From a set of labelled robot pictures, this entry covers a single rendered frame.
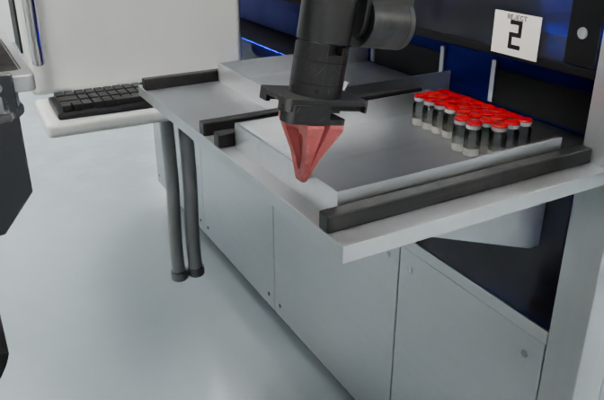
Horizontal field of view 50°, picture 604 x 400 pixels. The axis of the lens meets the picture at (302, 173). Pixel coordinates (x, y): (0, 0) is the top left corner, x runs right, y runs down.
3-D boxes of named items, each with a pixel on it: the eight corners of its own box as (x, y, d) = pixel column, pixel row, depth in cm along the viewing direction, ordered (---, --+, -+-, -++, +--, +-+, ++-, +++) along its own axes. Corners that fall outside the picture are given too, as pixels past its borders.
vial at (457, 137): (459, 146, 88) (462, 113, 87) (470, 150, 87) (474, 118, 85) (447, 148, 87) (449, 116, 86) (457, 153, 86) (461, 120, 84)
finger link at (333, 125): (334, 190, 70) (350, 107, 67) (277, 193, 66) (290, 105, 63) (303, 169, 75) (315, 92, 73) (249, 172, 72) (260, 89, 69)
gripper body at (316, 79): (367, 118, 69) (380, 49, 67) (285, 117, 64) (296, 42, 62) (334, 103, 74) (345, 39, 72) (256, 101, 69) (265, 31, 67)
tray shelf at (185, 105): (353, 66, 141) (353, 57, 141) (645, 172, 85) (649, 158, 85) (138, 95, 120) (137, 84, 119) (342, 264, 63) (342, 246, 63)
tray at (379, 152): (427, 111, 104) (429, 90, 103) (558, 163, 83) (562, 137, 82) (235, 146, 88) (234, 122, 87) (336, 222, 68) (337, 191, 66)
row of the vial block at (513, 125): (430, 119, 99) (433, 90, 98) (519, 155, 85) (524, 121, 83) (420, 120, 98) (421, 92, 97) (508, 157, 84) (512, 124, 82)
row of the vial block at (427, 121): (420, 120, 98) (421, 92, 97) (508, 158, 84) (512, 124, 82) (408, 123, 97) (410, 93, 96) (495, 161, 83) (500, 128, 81)
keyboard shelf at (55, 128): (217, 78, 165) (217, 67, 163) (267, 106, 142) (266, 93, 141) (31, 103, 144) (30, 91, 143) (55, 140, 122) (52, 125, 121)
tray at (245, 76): (366, 61, 137) (367, 45, 135) (448, 89, 116) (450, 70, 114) (218, 81, 121) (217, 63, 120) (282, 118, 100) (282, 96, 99)
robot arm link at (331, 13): (294, -23, 66) (324, -18, 61) (347, -15, 69) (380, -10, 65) (284, 44, 68) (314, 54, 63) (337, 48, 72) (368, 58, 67)
